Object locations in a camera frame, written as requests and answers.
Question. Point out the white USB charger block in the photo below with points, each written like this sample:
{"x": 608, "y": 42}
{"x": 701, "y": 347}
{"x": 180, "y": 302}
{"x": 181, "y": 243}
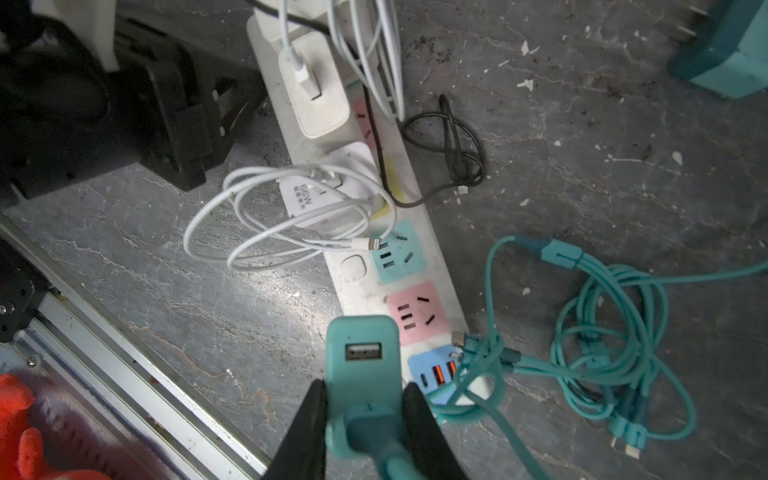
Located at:
{"x": 314, "y": 86}

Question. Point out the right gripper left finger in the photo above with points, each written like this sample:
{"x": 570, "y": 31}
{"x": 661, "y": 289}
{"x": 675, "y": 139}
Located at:
{"x": 302, "y": 452}

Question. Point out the white power strip colourful sockets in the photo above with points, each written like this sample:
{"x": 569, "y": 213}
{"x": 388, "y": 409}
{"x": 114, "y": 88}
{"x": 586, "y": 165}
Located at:
{"x": 406, "y": 277}

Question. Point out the teal charger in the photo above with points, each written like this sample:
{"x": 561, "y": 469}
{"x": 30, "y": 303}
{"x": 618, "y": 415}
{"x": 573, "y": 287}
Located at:
{"x": 363, "y": 384}
{"x": 726, "y": 48}

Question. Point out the white grey charger block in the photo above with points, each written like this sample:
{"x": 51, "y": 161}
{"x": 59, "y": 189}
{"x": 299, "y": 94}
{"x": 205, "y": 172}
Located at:
{"x": 336, "y": 191}

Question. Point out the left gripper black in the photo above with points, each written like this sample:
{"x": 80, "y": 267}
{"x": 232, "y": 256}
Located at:
{"x": 172, "y": 107}

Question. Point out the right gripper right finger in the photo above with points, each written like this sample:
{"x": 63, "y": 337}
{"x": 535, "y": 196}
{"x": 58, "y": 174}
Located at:
{"x": 424, "y": 439}

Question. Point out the white charger with black cable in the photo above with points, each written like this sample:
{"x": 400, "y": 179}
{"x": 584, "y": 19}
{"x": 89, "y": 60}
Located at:
{"x": 462, "y": 150}

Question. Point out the red plush lobster toy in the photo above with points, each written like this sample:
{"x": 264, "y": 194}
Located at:
{"x": 22, "y": 446}

